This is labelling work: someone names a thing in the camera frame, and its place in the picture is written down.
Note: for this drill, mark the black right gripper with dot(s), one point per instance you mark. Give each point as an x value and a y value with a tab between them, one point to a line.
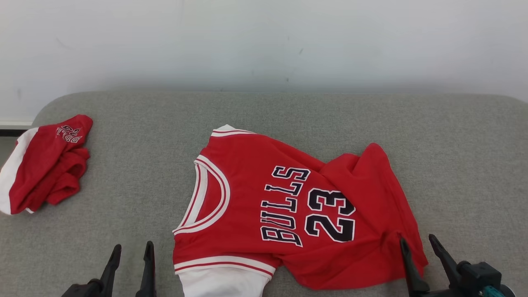
437	294

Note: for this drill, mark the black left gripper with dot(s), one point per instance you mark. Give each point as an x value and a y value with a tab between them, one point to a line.
74	292

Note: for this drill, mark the red basketball shorts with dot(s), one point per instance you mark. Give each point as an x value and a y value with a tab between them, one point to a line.
41	165

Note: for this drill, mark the red Bulls 23 jersey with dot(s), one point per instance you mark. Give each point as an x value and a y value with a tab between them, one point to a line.
255	173

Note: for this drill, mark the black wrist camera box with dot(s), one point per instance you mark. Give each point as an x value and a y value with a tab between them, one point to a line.
480	276

